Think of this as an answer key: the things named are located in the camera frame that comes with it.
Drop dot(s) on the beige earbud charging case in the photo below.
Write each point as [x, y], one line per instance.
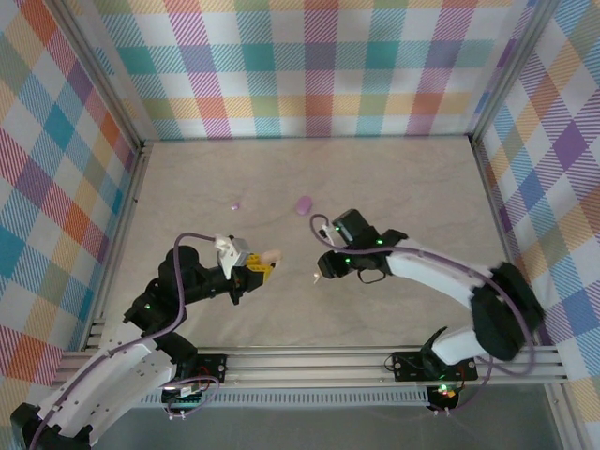
[273, 256]

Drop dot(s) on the beige earbud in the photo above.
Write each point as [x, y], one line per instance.
[318, 277]

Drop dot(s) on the left aluminium side rail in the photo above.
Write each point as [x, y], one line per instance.
[121, 234]

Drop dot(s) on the left aluminium frame post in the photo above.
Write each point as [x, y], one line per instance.
[106, 79]

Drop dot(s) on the aluminium frame post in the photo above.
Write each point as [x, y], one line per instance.
[510, 70]
[106, 79]

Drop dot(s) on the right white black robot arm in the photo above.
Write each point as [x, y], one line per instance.
[436, 272]

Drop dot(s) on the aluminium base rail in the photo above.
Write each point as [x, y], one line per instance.
[304, 365]

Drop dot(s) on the aluminium frame bar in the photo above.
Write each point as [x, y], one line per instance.
[560, 417]

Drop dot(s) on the aluminium side rail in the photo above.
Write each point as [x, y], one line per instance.
[121, 234]
[501, 234]

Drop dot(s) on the purple earbud charging case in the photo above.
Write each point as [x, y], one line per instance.
[304, 205]

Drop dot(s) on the right aluminium frame post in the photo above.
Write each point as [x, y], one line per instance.
[510, 70]

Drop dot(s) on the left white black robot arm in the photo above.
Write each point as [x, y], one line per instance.
[117, 375]

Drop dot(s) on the right aluminium side rail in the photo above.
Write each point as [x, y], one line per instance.
[501, 234]

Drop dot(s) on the grey metal sheet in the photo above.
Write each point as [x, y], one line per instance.
[304, 429]

